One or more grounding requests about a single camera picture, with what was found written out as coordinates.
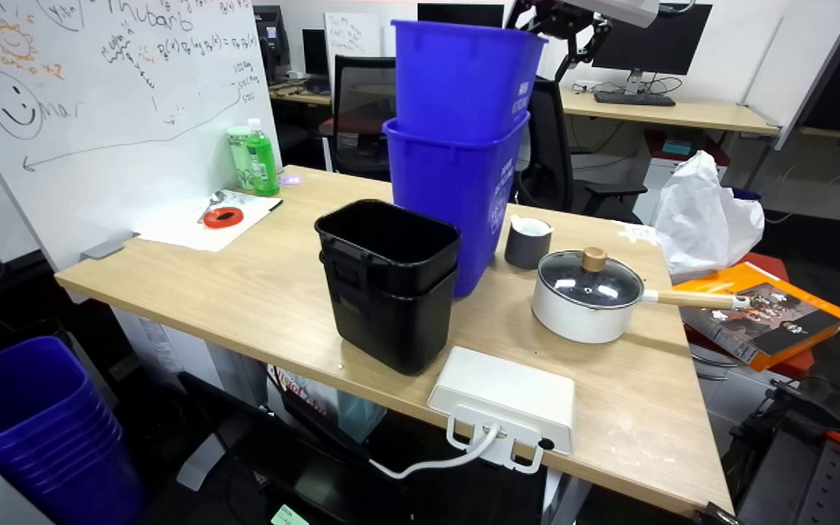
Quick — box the blue recycling bin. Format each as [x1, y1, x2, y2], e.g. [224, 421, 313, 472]
[383, 120, 527, 299]
[393, 20, 542, 141]

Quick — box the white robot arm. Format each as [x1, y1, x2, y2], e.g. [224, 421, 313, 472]
[504, 0, 662, 82]

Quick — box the stack of blue bins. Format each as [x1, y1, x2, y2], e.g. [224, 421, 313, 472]
[0, 337, 145, 525]

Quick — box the black landfill bin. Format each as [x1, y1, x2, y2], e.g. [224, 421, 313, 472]
[316, 198, 459, 376]

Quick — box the grey cup with white lid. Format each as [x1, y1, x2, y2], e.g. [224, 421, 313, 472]
[504, 216, 552, 271]

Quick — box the black mesh office chair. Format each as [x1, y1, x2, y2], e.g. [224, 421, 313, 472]
[320, 55, 398, 181]

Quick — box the white power box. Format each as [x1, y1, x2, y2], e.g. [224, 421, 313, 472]
[425, 348, 576, 475]

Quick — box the white pot with glass lid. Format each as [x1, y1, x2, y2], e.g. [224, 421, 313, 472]
[532, 249, 749, 344]

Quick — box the dark grey office chair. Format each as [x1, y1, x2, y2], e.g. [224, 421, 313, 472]
[514, 76, 644, 223]

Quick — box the green soap bottle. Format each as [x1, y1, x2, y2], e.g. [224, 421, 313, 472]
[228, 120, 279, 197]

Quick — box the red tape roll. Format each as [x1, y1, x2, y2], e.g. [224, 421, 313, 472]
[202, 207, 244, 232]

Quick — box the wooden side desk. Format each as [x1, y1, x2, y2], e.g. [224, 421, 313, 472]
[271, 82, 780, 138]

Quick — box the white paper sheet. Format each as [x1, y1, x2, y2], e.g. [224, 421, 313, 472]
[137, 190, 279, 251]

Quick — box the far black monitor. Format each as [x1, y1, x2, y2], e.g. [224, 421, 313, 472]
[414, 3, 504, 28]

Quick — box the black keyboard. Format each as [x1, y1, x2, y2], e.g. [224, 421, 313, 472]
[593, 92, 676, 109]

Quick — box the white plastic bag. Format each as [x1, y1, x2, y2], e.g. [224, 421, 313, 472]
[632, 153, 764, 281]

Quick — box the whiteboard eraser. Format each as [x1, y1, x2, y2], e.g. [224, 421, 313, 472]
[80, 232, 137, 260]

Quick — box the black computer monitor right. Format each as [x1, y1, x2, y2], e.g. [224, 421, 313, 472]
[596, 3, 713, 93]

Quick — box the orange book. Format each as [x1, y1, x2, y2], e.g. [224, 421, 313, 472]
[681, 262, 840, 372]

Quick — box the large left whiteboard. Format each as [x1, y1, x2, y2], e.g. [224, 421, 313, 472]
[0, 0, 271, 270]

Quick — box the white power cable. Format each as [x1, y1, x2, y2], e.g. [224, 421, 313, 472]
[368, 423, 503, 486]

